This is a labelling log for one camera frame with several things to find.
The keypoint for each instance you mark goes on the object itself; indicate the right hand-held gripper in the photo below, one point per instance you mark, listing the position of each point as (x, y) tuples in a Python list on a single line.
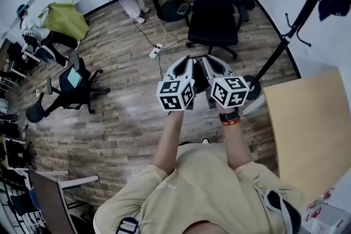
[(229, 90)]

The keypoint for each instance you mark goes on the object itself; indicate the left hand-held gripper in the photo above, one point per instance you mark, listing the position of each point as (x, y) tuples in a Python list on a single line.
[(173, 91)]

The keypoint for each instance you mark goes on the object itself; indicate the black umbrella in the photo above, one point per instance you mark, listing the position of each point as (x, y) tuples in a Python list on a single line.
[(200, 76)]

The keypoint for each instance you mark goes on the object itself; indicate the black coat rack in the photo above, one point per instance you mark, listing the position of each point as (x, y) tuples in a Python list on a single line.
[(277, 50)]

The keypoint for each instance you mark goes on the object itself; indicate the person's left forearm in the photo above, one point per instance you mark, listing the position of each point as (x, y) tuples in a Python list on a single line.
[(168, 139)]

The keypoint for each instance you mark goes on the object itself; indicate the person's right forearm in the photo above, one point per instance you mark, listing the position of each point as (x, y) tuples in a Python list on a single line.
[(237, 145)]

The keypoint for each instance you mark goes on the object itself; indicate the white power strip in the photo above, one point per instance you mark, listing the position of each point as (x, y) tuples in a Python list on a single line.
[(156, 50)]

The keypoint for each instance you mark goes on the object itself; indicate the black mesh office chair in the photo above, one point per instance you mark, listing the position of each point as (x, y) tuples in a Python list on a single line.
[(212, 13)]

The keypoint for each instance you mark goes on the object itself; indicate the black phone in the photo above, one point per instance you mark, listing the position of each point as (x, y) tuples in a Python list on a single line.
[(183, 8)]

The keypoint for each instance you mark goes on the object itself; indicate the black wrist watch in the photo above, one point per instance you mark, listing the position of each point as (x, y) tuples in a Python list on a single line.
[(229, 116)]

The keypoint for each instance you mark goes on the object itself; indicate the red wrist band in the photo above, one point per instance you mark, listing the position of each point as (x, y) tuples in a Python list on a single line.
[(231, 122)]

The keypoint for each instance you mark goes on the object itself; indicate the person's shoe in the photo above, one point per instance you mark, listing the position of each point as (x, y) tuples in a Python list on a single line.
[(205, 140)]

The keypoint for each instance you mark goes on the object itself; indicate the black swivel chair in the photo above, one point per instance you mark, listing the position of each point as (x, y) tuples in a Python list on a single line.
[(72, 85)]

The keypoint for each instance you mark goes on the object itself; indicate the light wooden table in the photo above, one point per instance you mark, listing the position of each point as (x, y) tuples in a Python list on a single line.
[(310, 128)]

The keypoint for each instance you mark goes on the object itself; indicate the green cloth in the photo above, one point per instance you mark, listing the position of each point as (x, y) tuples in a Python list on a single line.
[(67, 20)]

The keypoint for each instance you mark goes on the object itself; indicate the beige t-shirt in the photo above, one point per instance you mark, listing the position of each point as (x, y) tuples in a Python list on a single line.
[(197, 189)]

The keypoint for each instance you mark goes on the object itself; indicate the white desk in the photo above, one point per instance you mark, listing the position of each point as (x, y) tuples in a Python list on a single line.
[(16, 63)]

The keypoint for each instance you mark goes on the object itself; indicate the black shoe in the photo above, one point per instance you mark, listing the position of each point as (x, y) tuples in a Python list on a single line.
[(8, 118)]

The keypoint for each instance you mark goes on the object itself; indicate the brown desk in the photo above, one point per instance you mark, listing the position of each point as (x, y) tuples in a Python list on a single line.
[(52, 200)]

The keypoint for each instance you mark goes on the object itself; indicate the white box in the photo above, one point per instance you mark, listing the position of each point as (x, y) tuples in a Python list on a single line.
[(329, 217)]

